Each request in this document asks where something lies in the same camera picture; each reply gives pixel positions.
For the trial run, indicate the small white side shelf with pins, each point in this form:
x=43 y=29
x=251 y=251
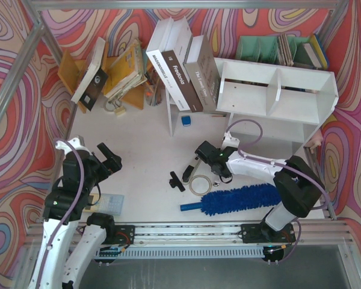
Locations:
x=174 y=114

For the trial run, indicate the clear cup of pencils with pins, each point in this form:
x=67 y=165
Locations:
x=153 y=88

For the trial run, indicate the green desk organizer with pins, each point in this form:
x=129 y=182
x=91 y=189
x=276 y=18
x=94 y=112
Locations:
x=265 y=49

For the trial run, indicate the blue pencil sharpener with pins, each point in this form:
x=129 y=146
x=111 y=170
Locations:
x=186 y=121

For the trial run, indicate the stack of yellow books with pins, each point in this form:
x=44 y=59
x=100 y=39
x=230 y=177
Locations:
x=126 y=72

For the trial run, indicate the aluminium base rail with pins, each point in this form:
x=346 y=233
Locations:
x=198 y=240

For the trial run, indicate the grey black stapler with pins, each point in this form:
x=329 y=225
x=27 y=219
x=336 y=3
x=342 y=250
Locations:
x=190 y=169

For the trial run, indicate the blue yellow book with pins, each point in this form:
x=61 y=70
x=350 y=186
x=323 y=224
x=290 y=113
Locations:
x=320 y=51

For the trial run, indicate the white wooden bookshelf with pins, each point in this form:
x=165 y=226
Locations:
x=284 y=105

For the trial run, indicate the grey Lonely Ones book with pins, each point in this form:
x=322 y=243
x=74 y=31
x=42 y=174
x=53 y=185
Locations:
x=203 y=72

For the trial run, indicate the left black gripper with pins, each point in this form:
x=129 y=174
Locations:
x=107 y=161

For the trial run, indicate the black binder clip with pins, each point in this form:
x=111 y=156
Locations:
x=175 y=182

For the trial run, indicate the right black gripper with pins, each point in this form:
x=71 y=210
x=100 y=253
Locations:
x=201 y=153

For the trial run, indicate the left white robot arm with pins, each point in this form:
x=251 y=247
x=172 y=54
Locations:
x=56 y=267

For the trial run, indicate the blue microfiber duster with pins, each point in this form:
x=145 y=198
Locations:
x=235 y=200

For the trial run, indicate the white Mademoiselle book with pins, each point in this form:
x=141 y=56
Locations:
x=155 y=52

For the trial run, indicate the brown Fredonia book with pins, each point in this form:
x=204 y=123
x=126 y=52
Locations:
x=176 y=52

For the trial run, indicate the black and white book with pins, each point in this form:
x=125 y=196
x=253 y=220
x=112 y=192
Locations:
x=92 y=77

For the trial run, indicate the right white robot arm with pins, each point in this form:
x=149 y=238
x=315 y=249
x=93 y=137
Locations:
x=297 y=185

